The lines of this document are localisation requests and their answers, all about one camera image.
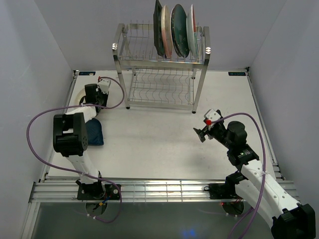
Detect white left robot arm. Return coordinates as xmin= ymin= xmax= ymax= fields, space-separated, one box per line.
xmin=53 ymin=80 xmax=111 ymax=199

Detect cream and pink plate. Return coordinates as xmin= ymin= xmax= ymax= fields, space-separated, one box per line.
xmin=161 ymin=5 xmax=172 ymax=59

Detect cream round plate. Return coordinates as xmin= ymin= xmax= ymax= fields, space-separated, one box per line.
xmin=74 ymin=89 xmax=86 ymax=105

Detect right corner table label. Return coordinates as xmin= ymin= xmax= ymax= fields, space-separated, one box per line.
xmin=228 ymin=72 xmax=246 ymax=76

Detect dark blue leaf-shaped dish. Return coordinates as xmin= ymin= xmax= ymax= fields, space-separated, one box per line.
xmin=85 ymin=118 xmax=104 ymax=146

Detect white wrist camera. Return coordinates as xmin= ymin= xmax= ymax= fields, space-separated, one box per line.
xmin=204 ymin=109 xmax=222 ymax=129
xmin=98 ymin=77 xmax=111 ymax=94

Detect left corner table label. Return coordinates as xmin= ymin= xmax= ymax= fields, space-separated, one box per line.
xmin=78 ymin=71 xmax=96 ymax=76

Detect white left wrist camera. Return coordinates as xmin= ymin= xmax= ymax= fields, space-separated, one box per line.
xmin=98 ymin=77 xmax=111 ymax=94

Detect red and teal floral plate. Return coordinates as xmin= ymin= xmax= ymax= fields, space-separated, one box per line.
xmin=186 ymin=4 xmax=198 ymax=59

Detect green square plate dark rim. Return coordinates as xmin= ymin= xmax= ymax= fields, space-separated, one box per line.
xmin=153 ymin=0 xmax=164 ymax=57

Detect dark teal floral plate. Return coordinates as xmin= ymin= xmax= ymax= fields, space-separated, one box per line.
xmin=170 ymin=4 xmax=189 ymax=58

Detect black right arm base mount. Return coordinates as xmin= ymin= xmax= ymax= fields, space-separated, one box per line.
xmin=203 ymin=183 xmax=238 ymax=199

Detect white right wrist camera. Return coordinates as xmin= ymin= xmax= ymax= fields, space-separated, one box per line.
xmin=204 ymin=109 xmax=222 ymax=129

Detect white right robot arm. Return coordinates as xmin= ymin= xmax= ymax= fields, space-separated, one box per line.
xmin=195 ymin=119 xmax=316 ymax=239

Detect corner table label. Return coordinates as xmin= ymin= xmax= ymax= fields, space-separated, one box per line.
xmin=78 ymin=71 xmax=96 ymax=76
xmin=228 ymin=72 xmax=246 ymax=76

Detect two-tier steel dish rack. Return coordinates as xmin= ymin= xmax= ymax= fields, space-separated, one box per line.
xmin=112 ymin=23 xmax=211 ymax=114

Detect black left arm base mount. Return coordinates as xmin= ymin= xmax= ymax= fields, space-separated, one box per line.
xmin=76 ymin=182 xmax=120 ymax=201

